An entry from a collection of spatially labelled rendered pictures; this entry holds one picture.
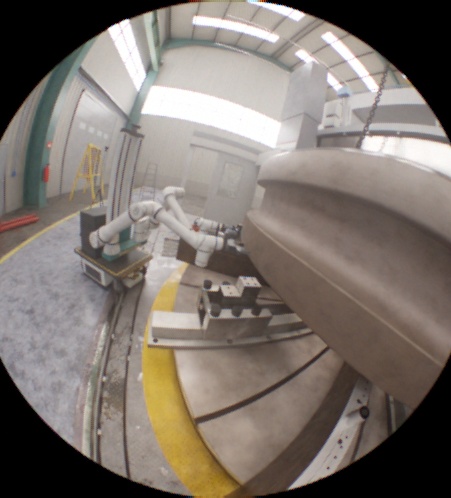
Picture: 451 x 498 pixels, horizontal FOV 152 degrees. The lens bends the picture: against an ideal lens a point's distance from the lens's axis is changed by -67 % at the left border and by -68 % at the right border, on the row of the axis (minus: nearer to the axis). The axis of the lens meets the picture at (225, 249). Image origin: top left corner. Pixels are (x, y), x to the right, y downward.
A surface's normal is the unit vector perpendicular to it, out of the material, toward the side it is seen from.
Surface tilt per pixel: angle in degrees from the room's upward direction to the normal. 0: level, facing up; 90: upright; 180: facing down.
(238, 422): 0
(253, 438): 0
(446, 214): 90
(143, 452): 0
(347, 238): 90
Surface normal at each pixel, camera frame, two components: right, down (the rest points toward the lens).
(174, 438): 0.26, -0.90
